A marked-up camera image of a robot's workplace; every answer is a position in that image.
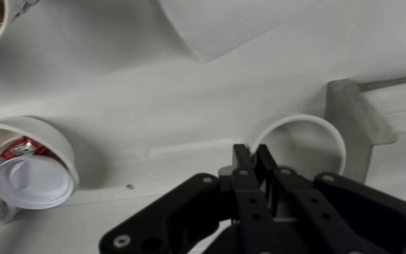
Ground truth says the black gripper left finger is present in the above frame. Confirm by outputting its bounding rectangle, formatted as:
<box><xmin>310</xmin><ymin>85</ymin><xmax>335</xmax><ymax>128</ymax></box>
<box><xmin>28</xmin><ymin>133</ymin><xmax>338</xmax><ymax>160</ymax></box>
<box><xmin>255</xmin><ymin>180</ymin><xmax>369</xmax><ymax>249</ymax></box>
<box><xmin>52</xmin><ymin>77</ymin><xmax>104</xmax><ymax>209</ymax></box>
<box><xmin>100</xmin><ymin>143</ymin><xmax>270</xmax><ymax>254</ymax></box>

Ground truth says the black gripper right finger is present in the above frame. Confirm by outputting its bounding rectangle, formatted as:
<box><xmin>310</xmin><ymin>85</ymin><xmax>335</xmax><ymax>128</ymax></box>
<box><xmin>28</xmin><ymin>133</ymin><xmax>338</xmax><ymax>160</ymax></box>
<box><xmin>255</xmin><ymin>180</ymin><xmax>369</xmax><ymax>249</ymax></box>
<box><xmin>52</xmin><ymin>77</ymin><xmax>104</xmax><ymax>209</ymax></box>
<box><xmin>252</xmin><ymin>143</ymin><xmax>406</xmax><ymax>254</ymax></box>

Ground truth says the small white tea cup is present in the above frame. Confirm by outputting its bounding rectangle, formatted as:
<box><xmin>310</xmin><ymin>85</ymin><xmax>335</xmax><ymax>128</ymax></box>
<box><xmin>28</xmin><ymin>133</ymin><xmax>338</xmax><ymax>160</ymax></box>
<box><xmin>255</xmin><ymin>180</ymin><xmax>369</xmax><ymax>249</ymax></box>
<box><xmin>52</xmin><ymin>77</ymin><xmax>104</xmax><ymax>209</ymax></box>
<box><xmin>248</xmin><ymin>112</ymin><xmax>348</xmax><ymax>190</ymax></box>

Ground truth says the white bowl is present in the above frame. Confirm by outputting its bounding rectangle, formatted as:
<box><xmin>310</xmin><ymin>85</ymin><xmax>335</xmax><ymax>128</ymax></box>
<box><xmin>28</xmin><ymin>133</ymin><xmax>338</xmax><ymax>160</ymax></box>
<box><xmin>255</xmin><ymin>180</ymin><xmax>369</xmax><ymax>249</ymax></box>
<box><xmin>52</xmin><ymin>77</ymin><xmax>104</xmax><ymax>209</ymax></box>
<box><xmin>0</xmin><ymin>115</ymin><xmax>80</xmax><ymax>212</ymax></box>

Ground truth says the metal napkin holder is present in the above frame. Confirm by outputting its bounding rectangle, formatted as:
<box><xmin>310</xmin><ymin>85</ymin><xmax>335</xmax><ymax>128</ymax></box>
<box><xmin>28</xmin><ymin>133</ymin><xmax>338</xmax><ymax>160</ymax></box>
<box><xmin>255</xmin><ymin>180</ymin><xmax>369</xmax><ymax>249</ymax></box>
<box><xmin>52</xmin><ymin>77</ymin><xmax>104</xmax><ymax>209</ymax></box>
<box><xmin>322</xmin><ymin>70</ymin><xmax>406</xmax><ymax>187</ymax></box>

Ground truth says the red packet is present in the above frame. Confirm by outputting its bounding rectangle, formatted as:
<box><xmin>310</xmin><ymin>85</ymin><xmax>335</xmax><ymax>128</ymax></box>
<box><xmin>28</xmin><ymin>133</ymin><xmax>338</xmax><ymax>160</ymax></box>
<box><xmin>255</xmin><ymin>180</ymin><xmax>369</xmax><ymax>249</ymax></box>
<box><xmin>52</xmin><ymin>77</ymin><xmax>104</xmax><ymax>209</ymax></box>
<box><xmin>0</xmin><ymin>136</ymin><xmax>49</xmax><ymax>163</ymax></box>

